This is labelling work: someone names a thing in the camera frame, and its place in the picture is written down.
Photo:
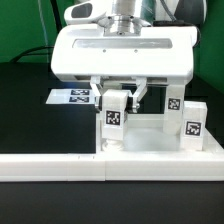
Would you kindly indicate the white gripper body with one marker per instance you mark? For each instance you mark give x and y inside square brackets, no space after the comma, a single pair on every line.
[160,54]

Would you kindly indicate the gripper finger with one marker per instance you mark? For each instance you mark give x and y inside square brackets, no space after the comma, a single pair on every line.
[95,83]
[141,89]

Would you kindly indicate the white square tabletop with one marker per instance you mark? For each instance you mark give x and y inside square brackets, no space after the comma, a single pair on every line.
[144,135]

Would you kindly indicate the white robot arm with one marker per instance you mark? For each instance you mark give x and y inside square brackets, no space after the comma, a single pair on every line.
[128,17]

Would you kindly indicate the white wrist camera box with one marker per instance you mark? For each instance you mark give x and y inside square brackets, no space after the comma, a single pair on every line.
[85,13]

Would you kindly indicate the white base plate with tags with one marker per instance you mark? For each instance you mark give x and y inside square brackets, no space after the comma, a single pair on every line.
[71,96]

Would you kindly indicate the white L-shaped fence wall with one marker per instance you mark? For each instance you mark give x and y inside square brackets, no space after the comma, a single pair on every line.
[112,167]

